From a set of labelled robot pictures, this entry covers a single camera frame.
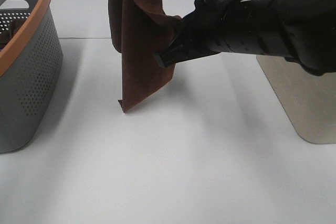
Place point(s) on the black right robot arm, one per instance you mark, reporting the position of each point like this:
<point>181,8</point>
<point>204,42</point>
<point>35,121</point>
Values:
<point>252,27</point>

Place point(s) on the grey perforated basket orange rim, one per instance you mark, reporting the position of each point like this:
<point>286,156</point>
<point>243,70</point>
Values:
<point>31,60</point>

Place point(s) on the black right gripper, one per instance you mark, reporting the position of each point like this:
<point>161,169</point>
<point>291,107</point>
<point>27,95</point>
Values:
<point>198,29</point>

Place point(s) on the brown towel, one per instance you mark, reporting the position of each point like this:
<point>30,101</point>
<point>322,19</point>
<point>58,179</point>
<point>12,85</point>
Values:
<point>138,29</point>

